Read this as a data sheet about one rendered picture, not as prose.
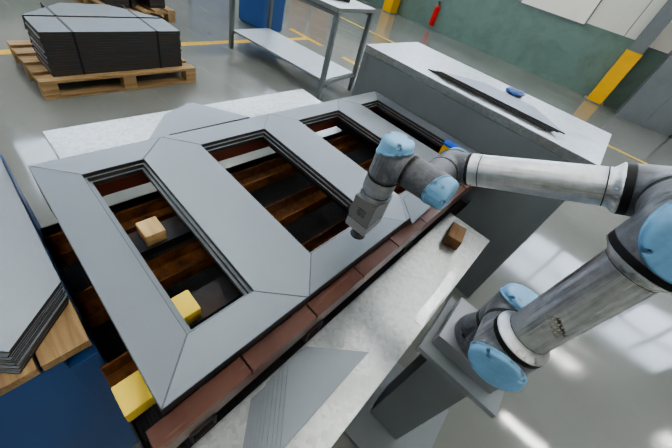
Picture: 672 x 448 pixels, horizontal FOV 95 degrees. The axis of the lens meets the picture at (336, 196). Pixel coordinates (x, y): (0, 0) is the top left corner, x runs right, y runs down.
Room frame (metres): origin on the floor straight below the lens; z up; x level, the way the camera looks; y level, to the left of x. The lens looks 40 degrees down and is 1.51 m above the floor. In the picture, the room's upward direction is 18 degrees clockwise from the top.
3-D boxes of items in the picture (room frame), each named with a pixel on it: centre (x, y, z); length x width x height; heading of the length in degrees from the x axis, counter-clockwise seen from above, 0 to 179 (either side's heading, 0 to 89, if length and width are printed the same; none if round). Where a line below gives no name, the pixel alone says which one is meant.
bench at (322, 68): (3.99, 1.10, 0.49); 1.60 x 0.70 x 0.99; 64
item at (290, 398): (0.25, -0.05, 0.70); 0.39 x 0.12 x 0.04; 148
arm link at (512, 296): (0.52, -0.53, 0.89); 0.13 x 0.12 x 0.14; 152
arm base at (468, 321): (0.52, -0.53, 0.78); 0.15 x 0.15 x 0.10
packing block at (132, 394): (0.14, 0.23, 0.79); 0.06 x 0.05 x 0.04; 58
